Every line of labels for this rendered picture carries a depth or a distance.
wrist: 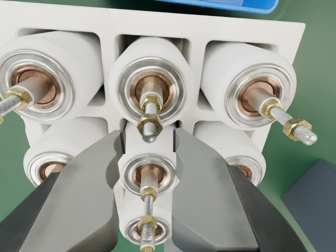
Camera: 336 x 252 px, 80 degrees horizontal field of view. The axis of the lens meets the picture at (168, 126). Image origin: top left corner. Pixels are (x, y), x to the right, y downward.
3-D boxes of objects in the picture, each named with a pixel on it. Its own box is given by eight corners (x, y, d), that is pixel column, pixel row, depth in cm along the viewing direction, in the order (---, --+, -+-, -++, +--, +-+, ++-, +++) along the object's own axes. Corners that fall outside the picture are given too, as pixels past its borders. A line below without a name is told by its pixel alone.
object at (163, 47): (184, 38, 36) (207, 55, 20) (173, 89, 40) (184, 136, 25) (130, 26, 35) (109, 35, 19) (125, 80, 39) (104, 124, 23)
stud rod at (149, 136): (157, 93, 20) (157, 132, 13) (156, 103, 21) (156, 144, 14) (147, 93, 20) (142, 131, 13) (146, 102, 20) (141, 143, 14)
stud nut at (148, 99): (162, 96, 19) (162, 99, 18) (161, 113, 19) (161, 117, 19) (141, 95, 18) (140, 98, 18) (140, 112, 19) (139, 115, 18)
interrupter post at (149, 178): (162, 175, 28) (162, 194, 25) (147, 183, 28) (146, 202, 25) (151, 164, 27) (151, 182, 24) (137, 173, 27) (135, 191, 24)
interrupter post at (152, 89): (164, 83, 22) (166, 93, 19) (161, 103, 23) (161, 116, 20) (142, 79, 21) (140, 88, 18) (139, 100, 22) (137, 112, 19)
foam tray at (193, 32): (250, 20, 42) (307, 23, 26) (216, 168, 60) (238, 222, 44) (53, 5, 39) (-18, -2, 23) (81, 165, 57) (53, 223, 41)
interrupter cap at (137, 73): (194, 63, 21) (195, 64, 20) (178, 126, 24) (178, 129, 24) (119, 48, 20) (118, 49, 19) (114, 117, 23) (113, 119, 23)
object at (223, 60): (251, 55, 38) (319, 84, 22) (218, 96, 42) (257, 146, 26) (212, 24, 35) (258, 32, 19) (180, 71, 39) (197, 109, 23)
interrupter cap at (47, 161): (76, 200, 29) (74, 204, 29) (21, 180, 27) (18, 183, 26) (99, 166, 26) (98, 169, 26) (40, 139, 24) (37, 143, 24)
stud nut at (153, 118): (163, 114, 15) (164, 118, 14) (162, 133, 16) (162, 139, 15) (137, 112, 15) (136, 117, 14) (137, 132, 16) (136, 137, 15)
